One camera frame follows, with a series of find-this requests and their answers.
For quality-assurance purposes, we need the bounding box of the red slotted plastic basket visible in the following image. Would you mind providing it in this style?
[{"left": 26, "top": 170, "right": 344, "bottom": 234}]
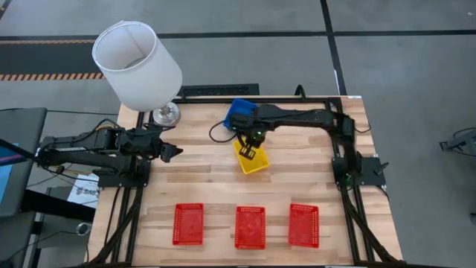
[
  {"left": 172, "top": 202, "right": 205, "bottom": 246},
  {"left": 288, "top": 202, "right": 321, "bottom": 249},
  {"left": 234, "top": 205, "right": 267, "bottom": 250}
]

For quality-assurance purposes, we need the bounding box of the white shade silver table lamp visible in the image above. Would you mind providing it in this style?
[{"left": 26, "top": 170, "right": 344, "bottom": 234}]
[{"left": 91, "top": 20, "right": 184, "bottom": 127}]

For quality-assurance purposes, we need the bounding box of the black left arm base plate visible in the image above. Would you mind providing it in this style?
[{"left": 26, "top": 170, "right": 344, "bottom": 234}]
[{"left": 97, "top": 159, "right": 152, "bottom": 188}]

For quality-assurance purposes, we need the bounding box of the grey round tape roll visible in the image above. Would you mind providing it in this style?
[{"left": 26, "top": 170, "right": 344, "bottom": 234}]
[{"left": 75, "top": 222, "right": 93, "bottom": 237}]

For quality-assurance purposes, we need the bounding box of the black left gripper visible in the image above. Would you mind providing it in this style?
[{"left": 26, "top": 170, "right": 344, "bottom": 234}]
[{"left": 143, "top": 128, "right": 184, "bottom": 163}]

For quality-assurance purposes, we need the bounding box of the blue lit screen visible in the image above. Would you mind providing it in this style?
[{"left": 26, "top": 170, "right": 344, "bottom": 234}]
[{"left": 0, "top": 143, "right": 20, "bottom": 205}]

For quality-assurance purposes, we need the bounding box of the black perforated strip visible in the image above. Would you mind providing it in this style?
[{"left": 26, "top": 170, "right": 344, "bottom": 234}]
[{"left": 177, "top": 83, "right": 260, "bottom": 98}]

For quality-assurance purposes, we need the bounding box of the dark grey side desk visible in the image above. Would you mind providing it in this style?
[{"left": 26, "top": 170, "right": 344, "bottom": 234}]
[{"left": 0, "top": 106, "right": 48, "bottom": 219}]

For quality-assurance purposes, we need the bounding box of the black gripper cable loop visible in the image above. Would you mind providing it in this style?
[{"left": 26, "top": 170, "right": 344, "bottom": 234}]
[{"left": 208, "top": 119, "right": 239, "bottom": 144}]

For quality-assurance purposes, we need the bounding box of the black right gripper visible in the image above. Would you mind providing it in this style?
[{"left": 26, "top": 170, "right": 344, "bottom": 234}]
[{"left": 231, "top": 106, "right": 268, "bottom": 160}]

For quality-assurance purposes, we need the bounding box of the yellow slotted plastic basket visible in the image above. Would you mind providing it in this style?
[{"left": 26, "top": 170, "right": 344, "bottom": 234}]
[{"left": 233, "top": 139, "right": 271, "bottom": 176}]

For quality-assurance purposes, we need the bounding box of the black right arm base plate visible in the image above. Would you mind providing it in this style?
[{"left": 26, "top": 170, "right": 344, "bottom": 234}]
[{"left": 332, "top": 156, "right": 387, "bottom": 187}]

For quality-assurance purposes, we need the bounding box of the white printed paper sheet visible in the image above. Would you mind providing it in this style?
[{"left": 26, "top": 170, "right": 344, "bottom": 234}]
[{"left": 66, "top": 173, "right": 100, "bottom": 209}]

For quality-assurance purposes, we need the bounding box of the blue slotted plastic basket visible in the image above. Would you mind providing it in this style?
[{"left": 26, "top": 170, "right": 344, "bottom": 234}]
[{"left": 222, "top": 98, "right": 258, "bottom": 131}]

